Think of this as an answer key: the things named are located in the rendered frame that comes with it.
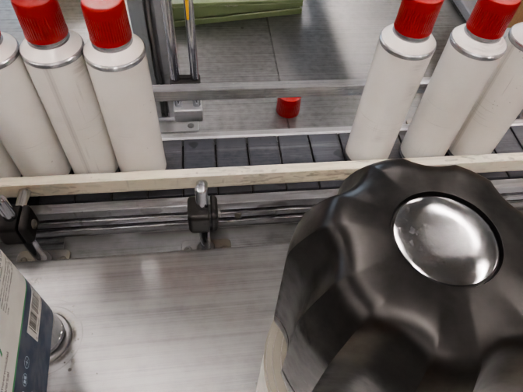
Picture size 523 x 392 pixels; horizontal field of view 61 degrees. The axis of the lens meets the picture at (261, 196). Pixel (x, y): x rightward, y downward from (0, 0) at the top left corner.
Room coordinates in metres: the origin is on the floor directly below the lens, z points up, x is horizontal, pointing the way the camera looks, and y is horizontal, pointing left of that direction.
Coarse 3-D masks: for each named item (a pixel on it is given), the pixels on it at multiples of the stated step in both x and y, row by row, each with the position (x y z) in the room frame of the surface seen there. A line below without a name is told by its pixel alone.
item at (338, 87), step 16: (320, 80) 0.40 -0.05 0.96; (336, 80) 0.40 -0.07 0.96; (352, 80) 0.40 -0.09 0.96; (160, 96) 0.35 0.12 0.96; (176, 96) 0.36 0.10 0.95; (192, 96) 0.36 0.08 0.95; (208, 96) 0.36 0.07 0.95; (224, 96) 0.37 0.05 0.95; (240, 96) 0.37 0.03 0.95; (256, 96) 0.37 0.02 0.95; (272, 96) 0.38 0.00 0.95; (288, 96) 0.38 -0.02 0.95; (304, 96) 0.38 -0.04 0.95
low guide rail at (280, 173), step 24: (216, 168) 0.30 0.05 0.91; (240, 168) 0.30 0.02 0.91; (264, 168) 0.30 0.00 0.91; (288, 168) 0.31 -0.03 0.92; (312, 168) 0.31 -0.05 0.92; (336, 168) 0.31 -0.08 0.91; (360, 168) 0.32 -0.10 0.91; (480, 168) 0.34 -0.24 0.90; (504, 168) 0.35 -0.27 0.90; (0, 192) 0.25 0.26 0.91; (48, 192) 0.25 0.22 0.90; (72, 192) 0.26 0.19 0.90; (96, 192) 0.26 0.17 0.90
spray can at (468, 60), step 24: (480, 0) 0.38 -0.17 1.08; (504, 0) 0.37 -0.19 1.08; (480, 24) 0.36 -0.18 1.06; (504, 24) 0.36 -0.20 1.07; (456, 48) 0.36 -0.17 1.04; (480, 48) 0.36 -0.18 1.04; (504, 48) 0.36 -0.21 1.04; (456, 72) 0.36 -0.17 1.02; (480, 72) 0.35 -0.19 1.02; (432, 96) 0.37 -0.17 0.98; (456, 96) 0.35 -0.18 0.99; (432, 120) 0.36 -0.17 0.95; (456, 120) 0.35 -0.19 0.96; (408, 144) 0.37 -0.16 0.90; (432, 144) 0.35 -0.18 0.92
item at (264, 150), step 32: (512, 128) 0.44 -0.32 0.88; (192, 160) 0.33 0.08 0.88; (224, 160) 0.34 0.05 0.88; (256, 160) 0.34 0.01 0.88; (288, 160) 0.35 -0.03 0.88; (320, 160) 0.35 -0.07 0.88; (128, 192) 0.28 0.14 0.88; (160, 192) 0.28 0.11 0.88; (192, 192) 0.29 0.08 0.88; (224, 192) 0.29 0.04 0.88; (256, 192) 0.30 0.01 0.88
